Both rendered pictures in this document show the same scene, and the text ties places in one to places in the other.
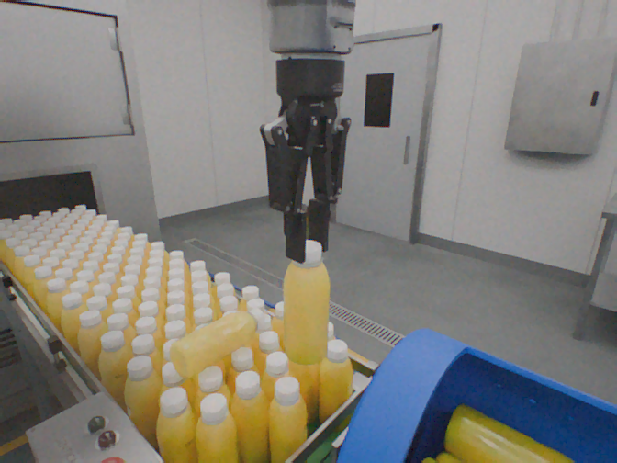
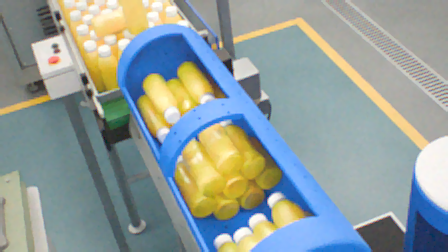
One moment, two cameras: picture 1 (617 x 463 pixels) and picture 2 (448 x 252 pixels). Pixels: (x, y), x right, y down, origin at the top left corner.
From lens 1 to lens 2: 136 cm
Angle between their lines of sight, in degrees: 34
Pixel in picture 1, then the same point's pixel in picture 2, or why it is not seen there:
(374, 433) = (125, 55)
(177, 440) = (91, 63)
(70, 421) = (46, 43)
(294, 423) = not seen: hidden behind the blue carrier
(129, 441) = (64, 53)
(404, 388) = (138, 41)
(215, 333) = (111, 16)
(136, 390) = (80, 40)
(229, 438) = (110, 65)
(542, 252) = not seen: outside the picture
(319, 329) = (134, 18)
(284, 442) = not seen: hidden behind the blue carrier
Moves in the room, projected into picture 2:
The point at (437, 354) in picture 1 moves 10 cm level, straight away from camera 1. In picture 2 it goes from (160, 32) to (188, 17)
